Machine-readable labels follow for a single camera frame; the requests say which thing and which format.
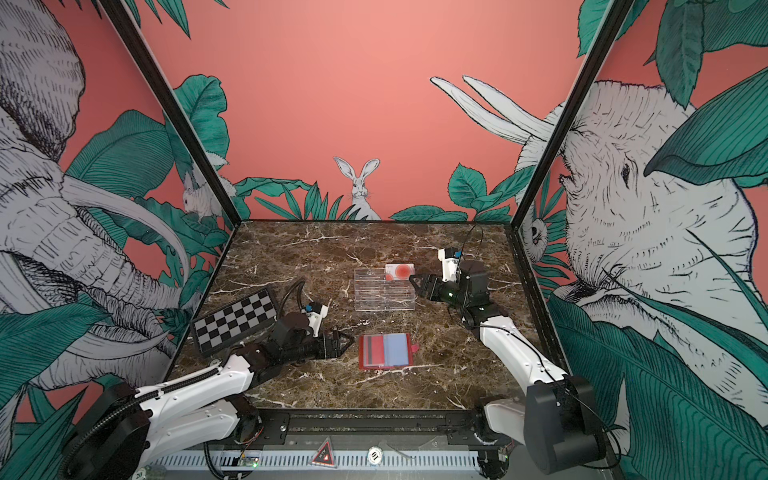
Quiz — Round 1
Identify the clear acrylic compartment organizer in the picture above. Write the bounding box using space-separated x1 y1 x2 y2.
353 266 416 312

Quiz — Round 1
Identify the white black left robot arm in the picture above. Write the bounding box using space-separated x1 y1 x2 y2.
57 312 355 479

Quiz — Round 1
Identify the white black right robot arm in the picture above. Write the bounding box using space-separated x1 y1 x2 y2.
409 261 607 474

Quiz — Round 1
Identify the black white checkerboard calibration board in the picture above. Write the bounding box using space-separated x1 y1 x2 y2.
192 287 278 357

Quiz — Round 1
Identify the red warning triangle sticker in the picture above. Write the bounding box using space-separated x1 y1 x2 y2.
311 437 337 468

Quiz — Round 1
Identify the round white sticker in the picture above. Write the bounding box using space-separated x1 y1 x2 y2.
367 446 384 466

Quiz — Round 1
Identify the white ventilation grille strip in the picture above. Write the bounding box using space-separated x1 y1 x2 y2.
149 449 481 472

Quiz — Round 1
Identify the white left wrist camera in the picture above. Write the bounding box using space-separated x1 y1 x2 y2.
304 302 329 337

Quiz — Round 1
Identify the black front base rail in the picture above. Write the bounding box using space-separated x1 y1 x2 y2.
179 407 523 448

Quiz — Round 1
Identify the black right corner frame post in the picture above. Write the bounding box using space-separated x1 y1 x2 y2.
511 0 633 231

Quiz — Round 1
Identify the black corner frame post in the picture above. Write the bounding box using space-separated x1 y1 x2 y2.
511 0 633 231
99 0 242 228

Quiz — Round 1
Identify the black left corner frame post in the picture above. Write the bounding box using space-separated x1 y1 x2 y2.
99 0 242 228

